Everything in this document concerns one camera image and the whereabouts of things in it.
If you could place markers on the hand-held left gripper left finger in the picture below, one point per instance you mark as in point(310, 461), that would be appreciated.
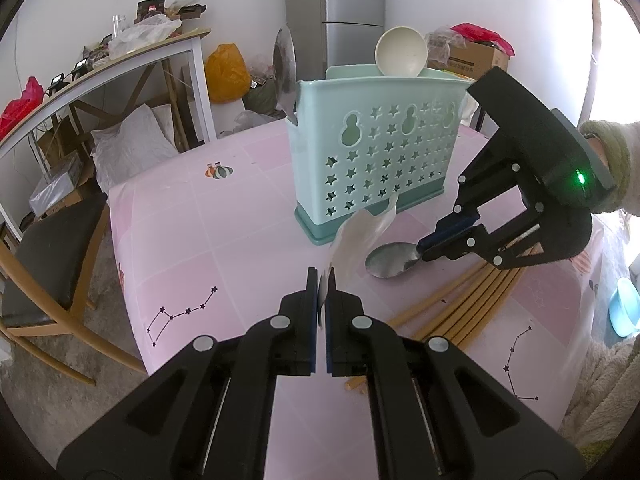
point(313, 342)

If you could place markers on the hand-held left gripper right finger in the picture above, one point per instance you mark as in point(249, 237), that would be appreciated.
point(330, 345)

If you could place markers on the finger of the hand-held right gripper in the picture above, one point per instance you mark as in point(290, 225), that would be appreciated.
point(475, 247)
point(450, 230)

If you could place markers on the bunch of wooden chopsticks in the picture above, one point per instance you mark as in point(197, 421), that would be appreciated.
point(470, 310)

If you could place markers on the metal spoon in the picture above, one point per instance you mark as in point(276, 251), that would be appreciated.
point(390, 260)
point(283, 65)

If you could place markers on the white translucent soup spoon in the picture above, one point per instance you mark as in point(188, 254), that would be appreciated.
point(357, 240)

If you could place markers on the mint green utensil holder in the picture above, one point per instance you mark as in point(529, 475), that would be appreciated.
point(310, 125)

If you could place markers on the cream round soup spoon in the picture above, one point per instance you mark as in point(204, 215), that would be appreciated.
point(400, 52)

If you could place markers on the person's right forearm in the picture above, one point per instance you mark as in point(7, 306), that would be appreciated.
point(620, 160)

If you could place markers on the large cardboard box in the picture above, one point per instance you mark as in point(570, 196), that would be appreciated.
point(475, 62)

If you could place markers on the crumpled red bag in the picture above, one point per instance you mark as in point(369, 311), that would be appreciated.
point(475, 32)

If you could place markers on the light blue basin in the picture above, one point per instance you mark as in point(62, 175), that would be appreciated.
point(625, 310)

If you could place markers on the cream fluffy robe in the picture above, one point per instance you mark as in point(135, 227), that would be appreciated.
point(600, 390)

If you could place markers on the white sack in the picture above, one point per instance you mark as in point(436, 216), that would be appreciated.
point(130, 145)

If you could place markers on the wooden chair with dark seat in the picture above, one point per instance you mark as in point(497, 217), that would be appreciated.
point(55, 255)

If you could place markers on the yellow plastic bag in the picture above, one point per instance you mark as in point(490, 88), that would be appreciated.
point(225, 75)

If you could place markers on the silver wrapped package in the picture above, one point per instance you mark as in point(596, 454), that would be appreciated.
point(55, 190)

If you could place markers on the white framed desk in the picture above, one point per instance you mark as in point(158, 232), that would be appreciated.
point(125, 57)

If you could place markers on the clear plastic bag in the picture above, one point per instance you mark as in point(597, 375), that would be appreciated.
point(140, 35)

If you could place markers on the black handheld device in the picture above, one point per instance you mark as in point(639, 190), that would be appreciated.
point(81, 67)
point(56, 82)

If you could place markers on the clutter of bottles and boxes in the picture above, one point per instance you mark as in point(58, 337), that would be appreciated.
point(150, 10)

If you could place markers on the clear plastic cup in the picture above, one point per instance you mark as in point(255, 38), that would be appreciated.
point(117, 27)

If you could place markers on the red plastic bag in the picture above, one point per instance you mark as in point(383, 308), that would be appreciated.
point(20, 110)

